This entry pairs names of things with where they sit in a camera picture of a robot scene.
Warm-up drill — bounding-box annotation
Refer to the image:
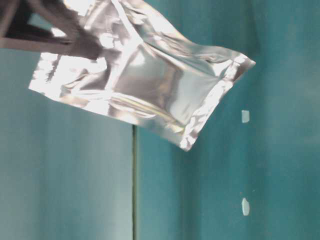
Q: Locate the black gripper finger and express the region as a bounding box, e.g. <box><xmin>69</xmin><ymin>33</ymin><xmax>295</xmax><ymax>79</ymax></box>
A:
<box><xmin>0</xmin><ymin>0</ymin><xmax>103</xmax><ymax>61</ymax></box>

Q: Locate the silver zip bag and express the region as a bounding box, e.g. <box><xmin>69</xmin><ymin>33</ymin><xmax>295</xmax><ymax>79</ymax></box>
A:
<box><xmin>29</xmin><ymin>0</ymin><xmax>255</xmax><ymax>151</ymax></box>

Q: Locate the white tape scrap upper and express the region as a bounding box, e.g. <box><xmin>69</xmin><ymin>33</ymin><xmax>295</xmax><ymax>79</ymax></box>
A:
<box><xmin>241</xmin><ymin>110</ymin><xmax>250</xmax><ymax>124</ymax></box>

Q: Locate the white tape scrap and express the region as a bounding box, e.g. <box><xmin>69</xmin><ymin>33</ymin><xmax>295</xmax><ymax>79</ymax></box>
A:
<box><xmin>241</xmin><ymin>110</ymin><xmax>250</xmax><ymax>124</ymax></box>
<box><xmin>241</xmin><ymin>197</ymin><xmax>250</xmax><ymax>216</ymax></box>

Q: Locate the white tape scrap lower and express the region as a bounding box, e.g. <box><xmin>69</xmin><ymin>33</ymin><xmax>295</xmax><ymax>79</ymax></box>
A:
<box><xmin>241</xmin><ymin>197</ymin><xmax>250</xmax><ymax>216</ymax></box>

